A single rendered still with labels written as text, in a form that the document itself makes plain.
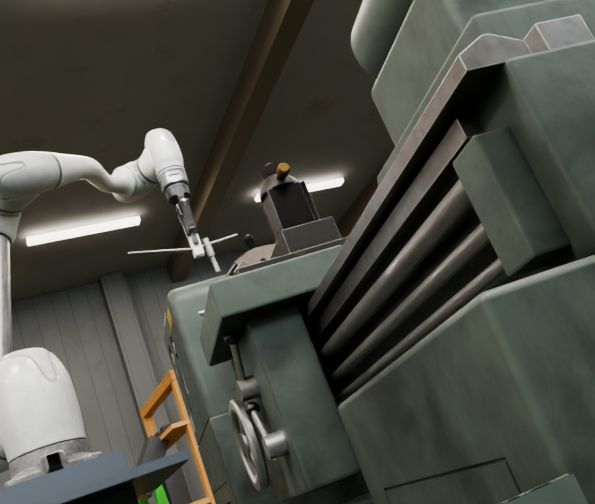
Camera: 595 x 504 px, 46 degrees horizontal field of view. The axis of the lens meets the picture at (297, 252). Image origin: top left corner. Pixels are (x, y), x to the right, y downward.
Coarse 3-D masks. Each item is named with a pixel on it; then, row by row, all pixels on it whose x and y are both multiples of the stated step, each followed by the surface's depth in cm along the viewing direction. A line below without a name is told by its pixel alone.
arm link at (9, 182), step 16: (0, 160) 168; (16, 160) 170; (32, 160) 173; (48, 160) 177; (0, 176) 167; (16, 176) 169; (32, 176) 172; (48, 176) 176; (0, 192) 168; (16, 192) 171; (32, 192) 175; (0, 208) 175; (16, 208) 177
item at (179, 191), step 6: (174, 186) 215; (180, 186) 216; (186, 186) 217; (168, 192) 216; (174, 192) 215; (180, 192) 215; (186, 192) 216; (168, 198) 216; (174, 198) 216; (180, 198) 213; (174, 204) 220
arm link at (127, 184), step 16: (64, 160) 182; (80, 160) 188; (64, 176) 182; (80, 176) 189; (96, 176) 197; (112, 176) 217; (128, 176) 221; (112, 192) 219; (128, 192) 223; (144, 192) 227
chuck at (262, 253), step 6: (264, 246) 191; (270, 246) 191; (246, 252) 189; (252, 252) 189; (258, 252) 190; (264, 252) 190; (270, 252) 190; (240, 258) 188; (246, 258) 188; (252, 258) 189; (258, 258) 189; (264, 258) 189; (234, 264) 190; (228, 276) 185
